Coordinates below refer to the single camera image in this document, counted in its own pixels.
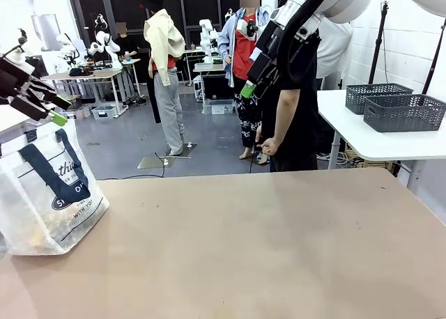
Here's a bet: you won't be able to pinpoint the translucent shopping bag navy handles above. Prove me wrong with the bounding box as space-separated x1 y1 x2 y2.
0 118 110 257

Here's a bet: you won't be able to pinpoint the wooden top desk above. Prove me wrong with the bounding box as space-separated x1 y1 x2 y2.
40 68 126 120

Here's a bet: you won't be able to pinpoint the person's right forearm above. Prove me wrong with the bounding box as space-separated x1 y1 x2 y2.
273 87 301 146

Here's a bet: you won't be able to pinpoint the white side table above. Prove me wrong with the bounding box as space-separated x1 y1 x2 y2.
316 88 446 191

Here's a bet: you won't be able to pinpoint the clear plastic storage box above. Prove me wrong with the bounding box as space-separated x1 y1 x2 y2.
62 106 92 121
91 104 119 120
202 98 236 116

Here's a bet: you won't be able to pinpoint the grey plastic lattice basket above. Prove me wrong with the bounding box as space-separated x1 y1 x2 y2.
362 93 446 133
345 83 415 116

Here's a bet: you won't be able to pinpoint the person in black T-shirt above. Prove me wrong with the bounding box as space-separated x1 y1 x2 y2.
260 5 320 173

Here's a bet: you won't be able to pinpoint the person in white shirt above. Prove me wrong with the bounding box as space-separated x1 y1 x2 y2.
316 17 353 79

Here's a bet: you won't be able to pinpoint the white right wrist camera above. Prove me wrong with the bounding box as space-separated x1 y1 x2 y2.
236 18 261 42

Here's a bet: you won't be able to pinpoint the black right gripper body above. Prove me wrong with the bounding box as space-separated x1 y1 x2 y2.
246 21 292 88

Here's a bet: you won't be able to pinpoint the grey wall panel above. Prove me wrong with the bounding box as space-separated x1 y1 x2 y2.
31 14 61 52

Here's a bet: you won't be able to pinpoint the seated person in black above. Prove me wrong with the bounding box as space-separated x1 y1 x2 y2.
114 21 139 61

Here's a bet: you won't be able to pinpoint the person's right hand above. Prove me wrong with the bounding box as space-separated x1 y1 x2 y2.
260 137 280 157

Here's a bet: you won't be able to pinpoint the metal floor plate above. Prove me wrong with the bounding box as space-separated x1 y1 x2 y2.
165 143 198 160
137 154 175 169

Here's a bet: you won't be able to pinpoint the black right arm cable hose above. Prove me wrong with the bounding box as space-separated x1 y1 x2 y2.
281 0 397 85

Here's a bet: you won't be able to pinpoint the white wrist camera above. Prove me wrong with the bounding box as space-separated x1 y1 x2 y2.
236 18 261 42
5 49 35 77

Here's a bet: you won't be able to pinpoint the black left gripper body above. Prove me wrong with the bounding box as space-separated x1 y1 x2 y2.
0 54 38 106

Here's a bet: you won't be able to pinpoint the white background desk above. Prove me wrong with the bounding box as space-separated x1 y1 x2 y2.
193 63 227 102

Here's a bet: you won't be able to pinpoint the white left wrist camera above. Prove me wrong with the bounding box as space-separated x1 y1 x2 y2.
5 49 35 77

